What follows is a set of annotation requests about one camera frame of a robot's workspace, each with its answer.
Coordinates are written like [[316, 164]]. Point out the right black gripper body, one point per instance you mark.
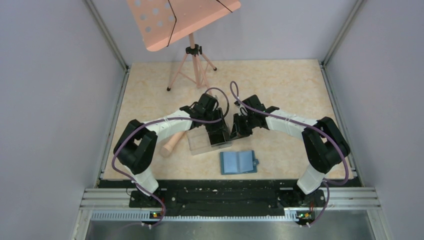
[[251, 123]]

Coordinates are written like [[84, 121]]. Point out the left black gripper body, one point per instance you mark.
[[215, 113]]

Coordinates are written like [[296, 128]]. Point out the clear plastic box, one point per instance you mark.
[[199, 143]]

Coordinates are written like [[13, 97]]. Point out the teal card holder wallet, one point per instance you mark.
[[238, 162]]

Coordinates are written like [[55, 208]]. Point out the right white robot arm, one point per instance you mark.
[[324, 143]]

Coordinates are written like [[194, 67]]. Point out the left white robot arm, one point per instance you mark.
[[136, 145]]

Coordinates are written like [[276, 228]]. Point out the pink toy microphone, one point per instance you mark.
[[169, 146]]

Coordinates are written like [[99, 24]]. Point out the pink music stand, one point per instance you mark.
[[164, 22]]

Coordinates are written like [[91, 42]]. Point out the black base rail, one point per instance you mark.
[[228, 198]]

